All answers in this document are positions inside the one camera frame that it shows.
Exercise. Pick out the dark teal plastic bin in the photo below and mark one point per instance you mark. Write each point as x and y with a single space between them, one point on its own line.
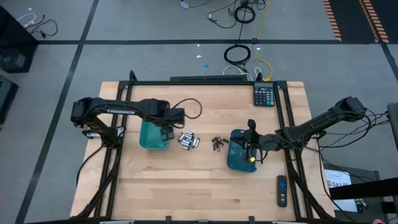
236 160

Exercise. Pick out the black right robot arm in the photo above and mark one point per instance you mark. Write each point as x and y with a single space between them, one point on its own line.
311 126

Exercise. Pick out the black equipment box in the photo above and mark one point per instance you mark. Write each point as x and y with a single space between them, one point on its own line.
6 96

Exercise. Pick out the black remote control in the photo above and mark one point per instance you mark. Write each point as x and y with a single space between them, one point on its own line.
282 190

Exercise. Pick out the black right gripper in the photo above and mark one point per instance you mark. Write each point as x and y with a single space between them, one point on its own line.
264 142

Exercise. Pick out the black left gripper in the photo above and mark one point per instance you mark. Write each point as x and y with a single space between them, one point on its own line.
175 117

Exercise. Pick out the black power strip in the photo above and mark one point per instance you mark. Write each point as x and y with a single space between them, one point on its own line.
211 78

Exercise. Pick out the silver AAA battery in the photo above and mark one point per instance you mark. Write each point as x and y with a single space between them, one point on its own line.
191 134
180 137
186 134

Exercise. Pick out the light teal plastic bin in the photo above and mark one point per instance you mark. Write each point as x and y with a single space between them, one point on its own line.
150 138

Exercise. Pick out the black desk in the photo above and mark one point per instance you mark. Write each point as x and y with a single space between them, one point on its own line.
363 188

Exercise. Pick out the black desk calculator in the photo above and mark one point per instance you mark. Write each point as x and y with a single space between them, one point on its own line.
263 94

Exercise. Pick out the yellow gripper tag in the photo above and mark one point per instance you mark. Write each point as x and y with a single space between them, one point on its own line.
252 159

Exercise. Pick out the white printed paper sheet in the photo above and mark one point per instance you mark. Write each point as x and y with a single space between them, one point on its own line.
339 180

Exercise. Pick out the grey metal base plate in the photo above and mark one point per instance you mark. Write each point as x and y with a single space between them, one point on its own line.
90 134

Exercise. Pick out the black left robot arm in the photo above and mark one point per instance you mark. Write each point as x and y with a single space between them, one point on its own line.
118 109

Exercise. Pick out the black side table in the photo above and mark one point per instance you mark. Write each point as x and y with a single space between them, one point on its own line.
15 46

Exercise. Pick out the black orange striped mat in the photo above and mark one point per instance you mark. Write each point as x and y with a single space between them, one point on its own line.
354 18

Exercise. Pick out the grey power adapter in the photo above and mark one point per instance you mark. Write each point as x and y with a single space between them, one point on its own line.
184 4

